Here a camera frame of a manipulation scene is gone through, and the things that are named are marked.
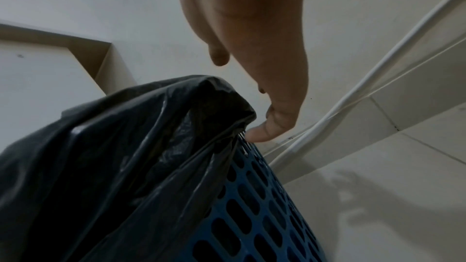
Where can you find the white table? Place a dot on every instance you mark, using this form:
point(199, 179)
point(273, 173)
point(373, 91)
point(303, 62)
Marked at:
point(36, 82)

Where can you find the blue plastic waste basket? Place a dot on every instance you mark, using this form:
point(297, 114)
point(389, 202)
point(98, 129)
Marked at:
point(255, 212)

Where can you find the new black trash bag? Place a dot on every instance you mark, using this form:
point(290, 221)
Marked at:
point(109, 168)

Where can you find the person's right hand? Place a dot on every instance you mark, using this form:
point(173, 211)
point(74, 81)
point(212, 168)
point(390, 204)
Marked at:
point(262, 33)

